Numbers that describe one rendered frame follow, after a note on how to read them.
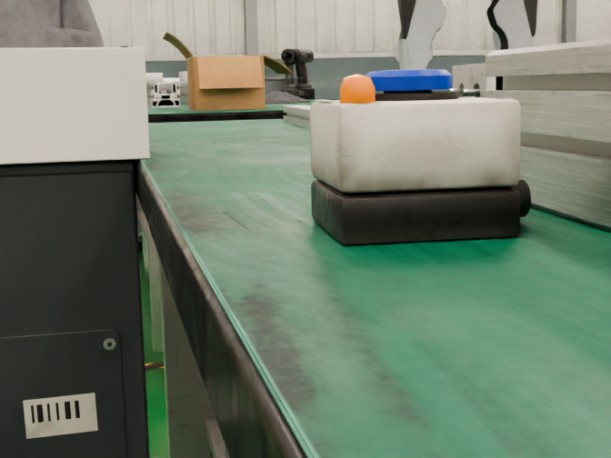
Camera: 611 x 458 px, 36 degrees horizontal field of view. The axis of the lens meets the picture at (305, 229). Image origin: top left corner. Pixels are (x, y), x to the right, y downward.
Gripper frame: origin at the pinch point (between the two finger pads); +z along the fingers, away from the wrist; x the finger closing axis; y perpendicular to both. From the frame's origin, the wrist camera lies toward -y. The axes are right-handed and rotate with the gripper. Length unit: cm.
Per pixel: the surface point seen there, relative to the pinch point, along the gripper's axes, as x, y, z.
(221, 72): 7, 190, -5
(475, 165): 11.3, -34.1, 2.5
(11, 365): 40, 20, 26
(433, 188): 13.1, -34.1, 3.4
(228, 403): 23, -46, 8
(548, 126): 5.1, -27.5, 1.3
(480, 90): -28, 77, 0
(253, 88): -2, 192, -1
